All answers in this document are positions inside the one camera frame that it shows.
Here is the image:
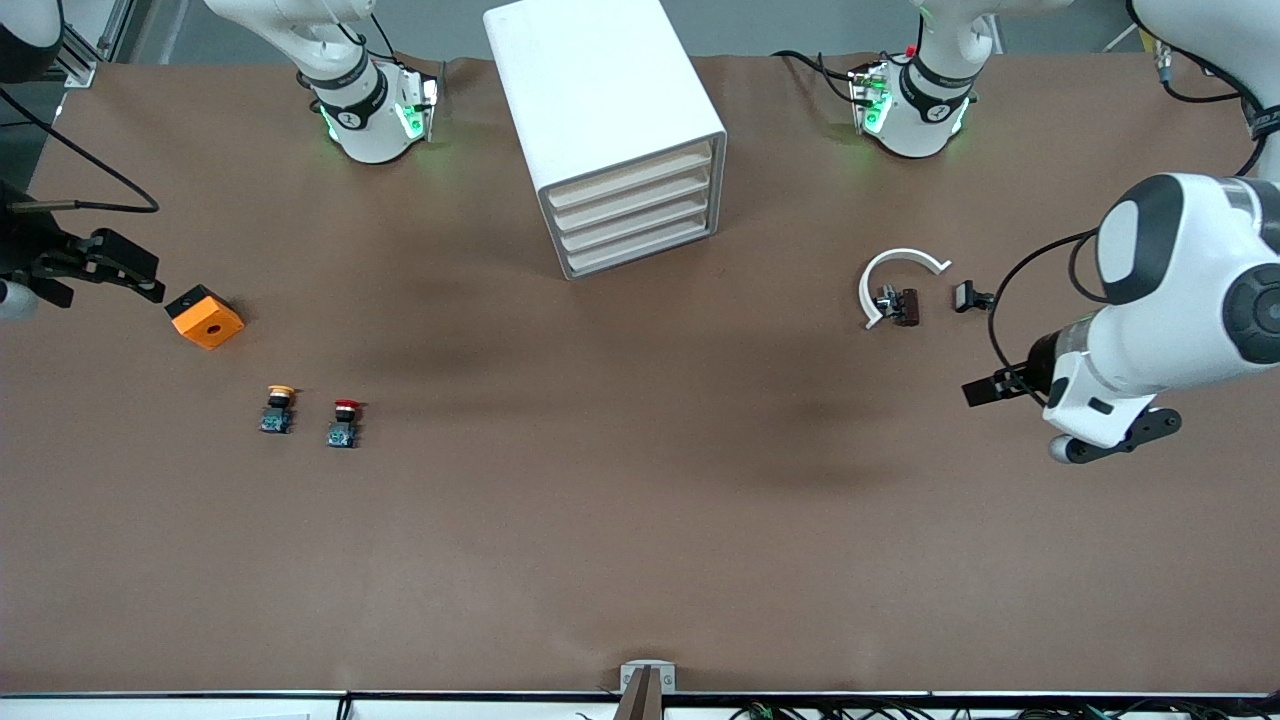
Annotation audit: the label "red push button switch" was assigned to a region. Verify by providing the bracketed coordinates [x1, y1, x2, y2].
[326, 398, 365, 450]

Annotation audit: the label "tangled black floor cables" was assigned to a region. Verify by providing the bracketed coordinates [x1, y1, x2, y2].
[725, 698, 1280, 720]

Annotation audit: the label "yellow push button switch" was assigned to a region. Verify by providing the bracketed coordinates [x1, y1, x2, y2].
[259, 384, 299, 436]

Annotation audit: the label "dark brown small component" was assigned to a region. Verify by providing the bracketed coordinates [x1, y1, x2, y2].
[875, 285, 921, 328]

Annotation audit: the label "white curved plastic piece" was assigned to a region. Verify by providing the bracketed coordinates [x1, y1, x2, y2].
[858, 247, 953, 331]

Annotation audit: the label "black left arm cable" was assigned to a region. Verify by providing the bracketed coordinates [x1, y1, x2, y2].
[988, 0, 1280, 406]

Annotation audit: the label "grey metal bracket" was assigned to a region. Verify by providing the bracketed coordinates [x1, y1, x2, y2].
[619, 660, 678, 694]

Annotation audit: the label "orange box with hole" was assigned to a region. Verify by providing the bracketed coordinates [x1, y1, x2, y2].
[164, 284, 246, 351]

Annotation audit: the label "aluminium frame profile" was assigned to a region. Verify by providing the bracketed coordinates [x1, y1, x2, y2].
[55, 0, 141, 89]

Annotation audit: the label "white table edge rail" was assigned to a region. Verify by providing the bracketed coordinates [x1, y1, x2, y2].
[0, 690, 1280, 720]

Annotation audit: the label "brown vertical bar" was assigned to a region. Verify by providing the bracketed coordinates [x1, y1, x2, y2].
[612, 667, 669, 720]

